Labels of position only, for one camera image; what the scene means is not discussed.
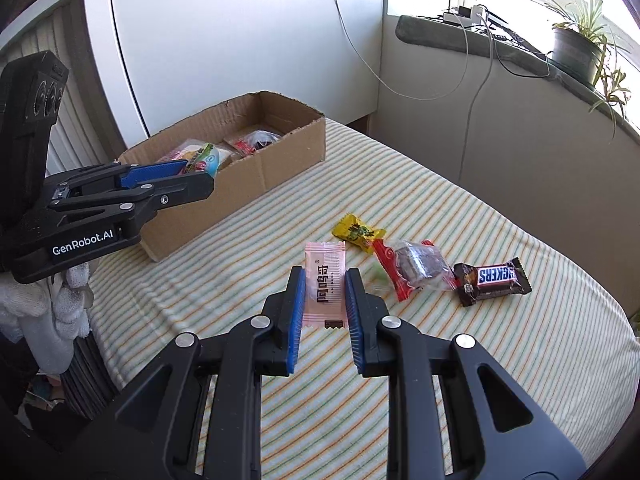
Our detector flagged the yellow candy wrapper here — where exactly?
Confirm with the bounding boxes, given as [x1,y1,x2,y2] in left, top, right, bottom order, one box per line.
[331,214,386,254]

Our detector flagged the left white gloved hand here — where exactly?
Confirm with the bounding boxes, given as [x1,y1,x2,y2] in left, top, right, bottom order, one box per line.
[1,263,94,375]

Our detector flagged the striped table cloth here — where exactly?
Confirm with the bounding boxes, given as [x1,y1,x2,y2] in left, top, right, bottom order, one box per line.
[89,119,639,479]

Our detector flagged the brown cardboard box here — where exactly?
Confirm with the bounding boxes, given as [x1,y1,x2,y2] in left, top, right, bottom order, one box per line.
[119,91,326,262]

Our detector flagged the white power strip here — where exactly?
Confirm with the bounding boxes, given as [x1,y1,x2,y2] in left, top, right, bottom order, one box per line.
[442,4,488,28]

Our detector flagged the white cable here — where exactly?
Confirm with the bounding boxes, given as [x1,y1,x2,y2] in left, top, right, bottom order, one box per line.
[323,0,471,101]

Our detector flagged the small Snickers bar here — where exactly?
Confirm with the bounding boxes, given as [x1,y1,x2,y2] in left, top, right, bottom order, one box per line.
[452,257,532,307]

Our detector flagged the small hanging plant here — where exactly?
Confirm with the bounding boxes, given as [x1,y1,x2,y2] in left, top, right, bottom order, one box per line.
[588,35,631,140]

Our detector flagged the pink candy packet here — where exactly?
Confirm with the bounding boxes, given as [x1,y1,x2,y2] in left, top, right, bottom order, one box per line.
[303,242,347,328]

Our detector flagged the pink bread package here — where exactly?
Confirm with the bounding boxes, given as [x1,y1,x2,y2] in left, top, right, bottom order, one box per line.
[157,139,206,162]

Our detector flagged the grey cable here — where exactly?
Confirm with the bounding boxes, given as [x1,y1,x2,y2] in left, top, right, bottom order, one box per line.
[456,24,551,183]

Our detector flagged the potted spider plant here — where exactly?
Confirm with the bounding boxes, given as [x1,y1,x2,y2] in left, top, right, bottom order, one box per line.
[541,0,630,88]

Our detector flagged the red clear snack in box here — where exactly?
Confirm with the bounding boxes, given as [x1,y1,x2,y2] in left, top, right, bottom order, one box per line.
[230,129,281,156]

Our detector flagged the red clear snack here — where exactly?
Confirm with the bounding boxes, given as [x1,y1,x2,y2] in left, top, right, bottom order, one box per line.
[230,129,281,156]
[372,240,456,301]

